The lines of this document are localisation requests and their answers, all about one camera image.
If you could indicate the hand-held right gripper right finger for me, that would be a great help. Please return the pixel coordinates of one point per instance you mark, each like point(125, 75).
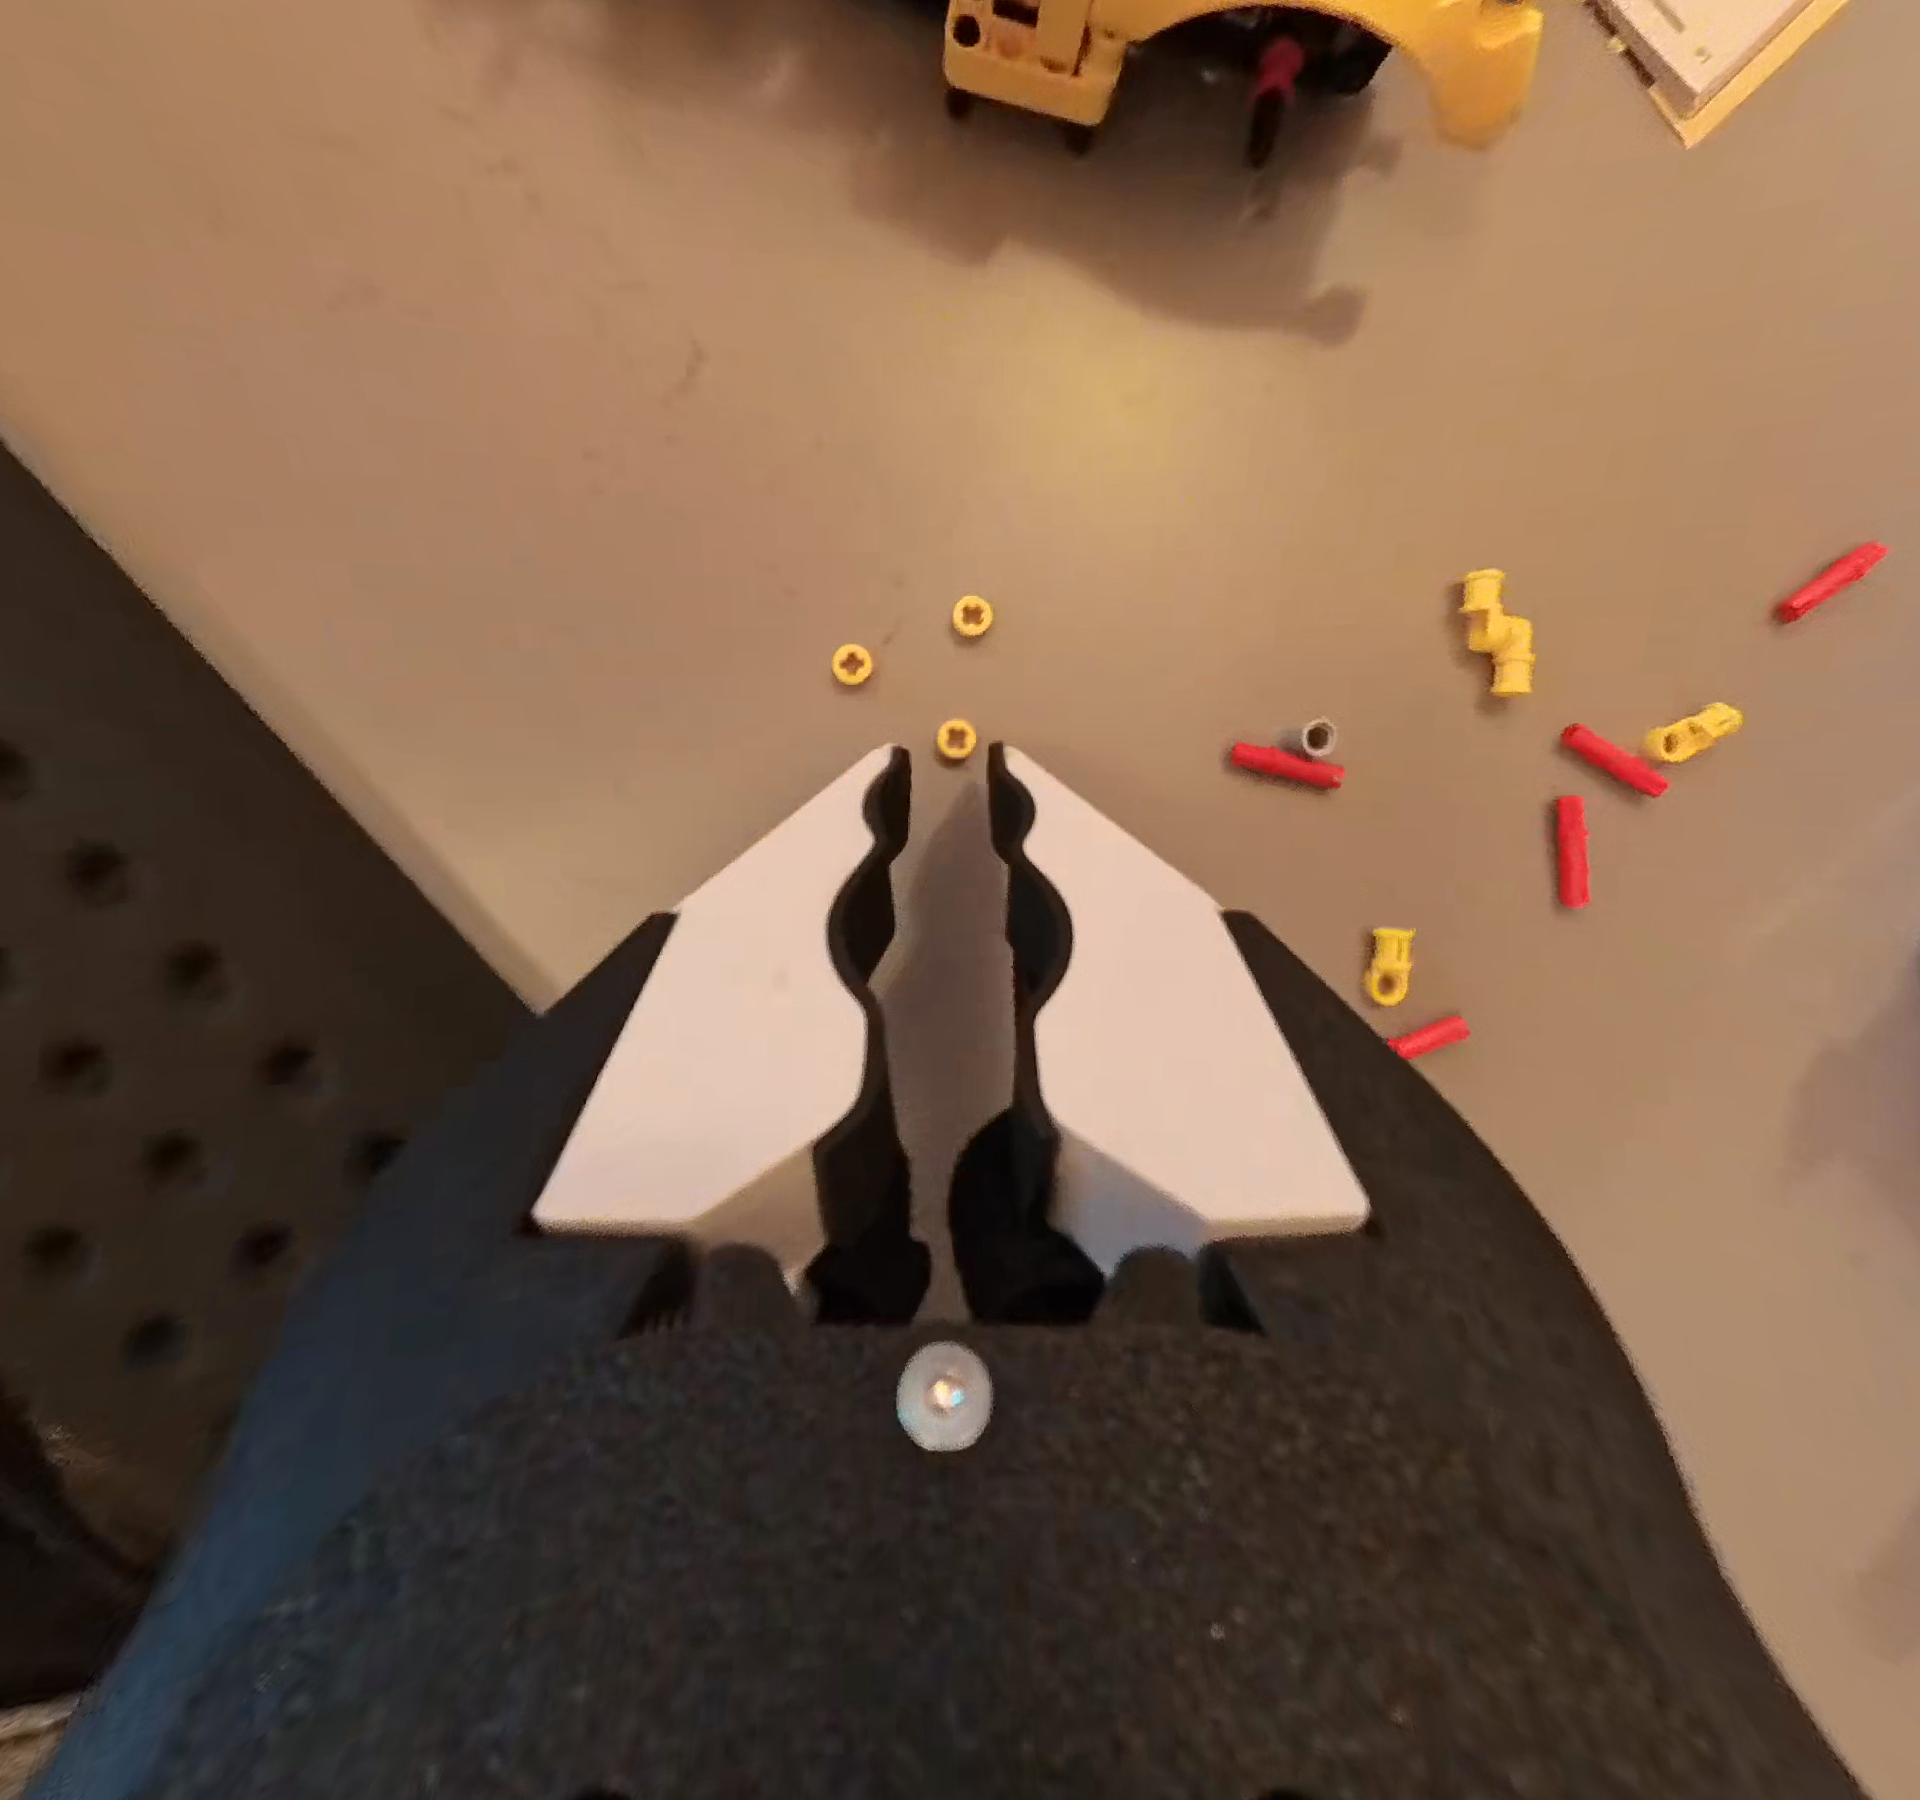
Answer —
point(1186, 1079)

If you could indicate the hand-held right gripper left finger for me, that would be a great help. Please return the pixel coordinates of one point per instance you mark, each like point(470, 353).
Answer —
point(705, 1079)

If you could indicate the grey desk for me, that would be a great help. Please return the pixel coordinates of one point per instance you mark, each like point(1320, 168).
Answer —
point(602, 331)

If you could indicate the yellow toy brick connector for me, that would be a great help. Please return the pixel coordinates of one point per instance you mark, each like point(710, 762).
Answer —
point(1391, 963)
point(1693, 733)

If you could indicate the dark perforated panel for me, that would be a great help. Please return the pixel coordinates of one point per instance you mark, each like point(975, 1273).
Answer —
point(150, 1005)

